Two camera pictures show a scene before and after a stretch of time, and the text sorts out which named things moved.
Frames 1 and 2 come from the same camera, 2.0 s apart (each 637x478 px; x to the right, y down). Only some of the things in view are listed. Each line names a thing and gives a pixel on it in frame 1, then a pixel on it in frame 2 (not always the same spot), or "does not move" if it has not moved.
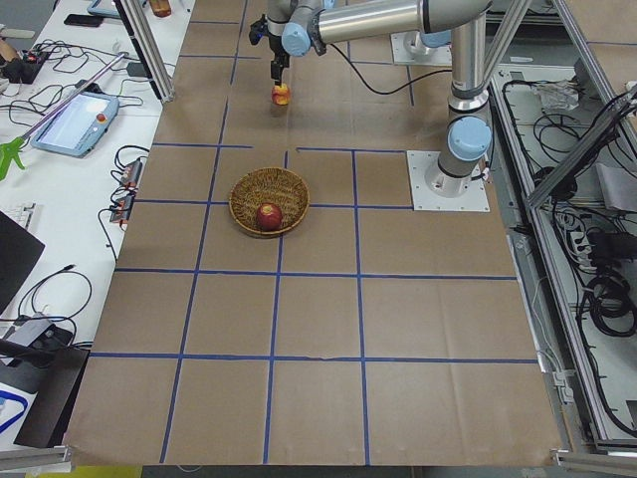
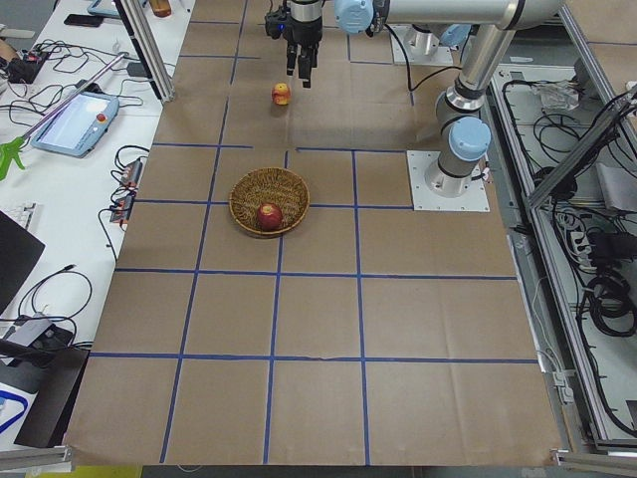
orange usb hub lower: (120, 209) does not move
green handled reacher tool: (9, 148) does not move
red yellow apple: (281, 95) does not move
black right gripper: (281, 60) -> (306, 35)
